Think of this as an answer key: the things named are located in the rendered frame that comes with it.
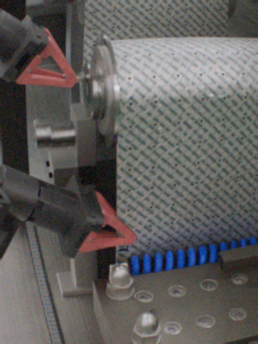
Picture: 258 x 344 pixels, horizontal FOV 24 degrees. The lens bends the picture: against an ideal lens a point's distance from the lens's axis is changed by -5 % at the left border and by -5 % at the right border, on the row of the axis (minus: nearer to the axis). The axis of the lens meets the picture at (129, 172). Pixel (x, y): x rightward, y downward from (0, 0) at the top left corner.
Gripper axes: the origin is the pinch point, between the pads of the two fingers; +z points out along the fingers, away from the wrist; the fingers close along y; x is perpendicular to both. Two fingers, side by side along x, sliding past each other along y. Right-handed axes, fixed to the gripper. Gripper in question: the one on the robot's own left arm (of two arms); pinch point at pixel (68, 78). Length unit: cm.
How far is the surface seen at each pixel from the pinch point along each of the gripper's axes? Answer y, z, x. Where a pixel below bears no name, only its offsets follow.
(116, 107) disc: 9.0, 3.4, 2.4
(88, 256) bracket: 0.1, 20.1, -20.6
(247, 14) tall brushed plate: -26.8, 28.5, 23.9
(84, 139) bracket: 0.8, 7.0, -5.4
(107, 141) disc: 5.1, 7.5, -2.7
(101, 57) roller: 3.2, 0.3, 5.2
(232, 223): 8.1, 28.9, -1.9
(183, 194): 8.1, 19.1, -2.2
